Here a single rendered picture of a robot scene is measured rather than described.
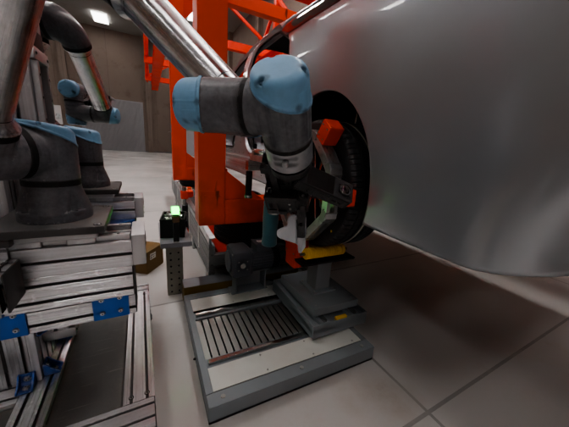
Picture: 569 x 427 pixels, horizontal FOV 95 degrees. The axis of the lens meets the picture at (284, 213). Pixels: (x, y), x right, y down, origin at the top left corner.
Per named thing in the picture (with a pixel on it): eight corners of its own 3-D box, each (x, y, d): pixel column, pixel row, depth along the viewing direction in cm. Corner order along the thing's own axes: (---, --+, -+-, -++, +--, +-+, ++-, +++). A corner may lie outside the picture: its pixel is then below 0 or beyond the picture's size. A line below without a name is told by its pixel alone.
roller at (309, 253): (348, 255, 144) (350, 245, 142) (302, 262, 130) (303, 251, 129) (342, 251, 149) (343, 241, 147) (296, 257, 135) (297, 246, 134)
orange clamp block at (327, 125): (335, 146, 117) (345, 129, 111) (321, 145, 114) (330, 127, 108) (328, 137, 121) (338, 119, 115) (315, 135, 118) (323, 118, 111)
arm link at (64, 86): (57, 97, 116) (54, 76, 114) (69, 101, 126) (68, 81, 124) (77, 99, 118) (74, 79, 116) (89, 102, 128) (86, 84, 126)
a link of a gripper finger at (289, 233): (278, 250, 57) (278, 210, 53) (306, 252, 56) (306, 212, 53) (275, 257, 54) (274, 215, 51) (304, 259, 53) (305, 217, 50)
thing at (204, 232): (221, 267, 186) (221, 238, 180) (207, 268, 181) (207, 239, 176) (182, 196, 397) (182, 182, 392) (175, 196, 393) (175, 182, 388)
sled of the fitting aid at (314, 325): (364, 324, 150) (367, 309, 147) (312, 341, 134) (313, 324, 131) (317, 282, 193) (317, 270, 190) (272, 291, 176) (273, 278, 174)
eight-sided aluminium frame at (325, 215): (333, 252, 121) (348, 129, 107) (321, 253, 118) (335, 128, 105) (281, 219, 168) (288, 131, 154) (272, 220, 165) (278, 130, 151)
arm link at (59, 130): (93, 178, 70) (87, 124, 66) (36, 184, 57) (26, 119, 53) (58, 174, 72) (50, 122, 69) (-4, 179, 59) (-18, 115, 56)
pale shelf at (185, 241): (191, 246, 156) (191, 241, 155) (160, 249, 148) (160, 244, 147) (184, 224, 192) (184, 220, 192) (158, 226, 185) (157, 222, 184)
